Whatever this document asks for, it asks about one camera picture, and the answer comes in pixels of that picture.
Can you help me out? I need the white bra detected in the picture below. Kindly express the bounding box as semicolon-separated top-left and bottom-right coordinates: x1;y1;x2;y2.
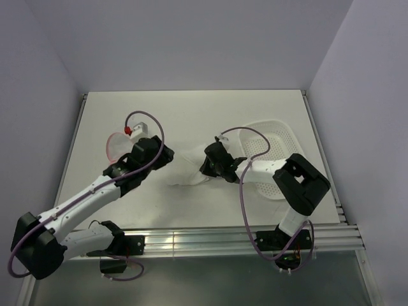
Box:
165;143;210;186

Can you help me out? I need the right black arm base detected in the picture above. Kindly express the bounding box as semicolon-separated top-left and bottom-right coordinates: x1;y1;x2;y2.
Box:
255;228;314;271

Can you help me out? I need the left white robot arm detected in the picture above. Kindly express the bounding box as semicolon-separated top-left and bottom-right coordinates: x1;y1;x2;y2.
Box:
7;136;174;280

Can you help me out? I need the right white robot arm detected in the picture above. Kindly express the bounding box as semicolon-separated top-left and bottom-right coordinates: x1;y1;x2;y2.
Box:
200;142;331;249

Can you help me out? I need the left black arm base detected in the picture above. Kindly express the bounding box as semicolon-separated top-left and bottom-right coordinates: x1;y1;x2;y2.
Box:
86;235;145;278

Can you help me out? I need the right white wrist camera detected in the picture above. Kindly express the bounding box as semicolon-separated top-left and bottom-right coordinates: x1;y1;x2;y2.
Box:
214;134;230;150

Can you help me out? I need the white perforated plastic basket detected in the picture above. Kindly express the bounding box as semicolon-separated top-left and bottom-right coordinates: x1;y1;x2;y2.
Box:
238;119;306;201

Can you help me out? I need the white mesh laundry bag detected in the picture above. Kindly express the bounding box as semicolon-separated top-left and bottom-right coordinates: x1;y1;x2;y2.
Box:
105;131;141;192

